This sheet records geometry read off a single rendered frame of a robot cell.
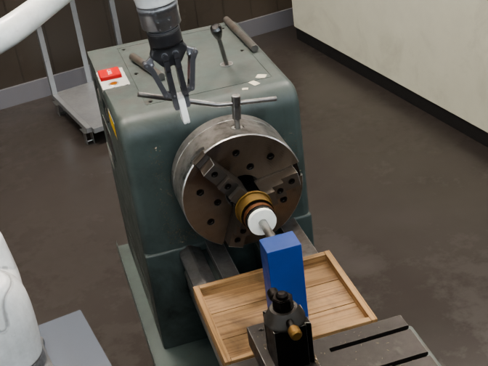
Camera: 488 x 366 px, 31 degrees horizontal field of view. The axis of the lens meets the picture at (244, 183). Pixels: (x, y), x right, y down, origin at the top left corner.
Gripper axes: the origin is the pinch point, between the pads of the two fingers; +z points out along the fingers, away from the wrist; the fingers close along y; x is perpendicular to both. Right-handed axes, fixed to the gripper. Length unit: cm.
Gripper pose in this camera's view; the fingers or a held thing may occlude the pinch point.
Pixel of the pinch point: (182, 107)
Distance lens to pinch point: 207.4
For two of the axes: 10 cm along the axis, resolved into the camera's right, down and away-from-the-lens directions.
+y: 9.4, -3.0, 1.5
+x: -2.8, -4.5, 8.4
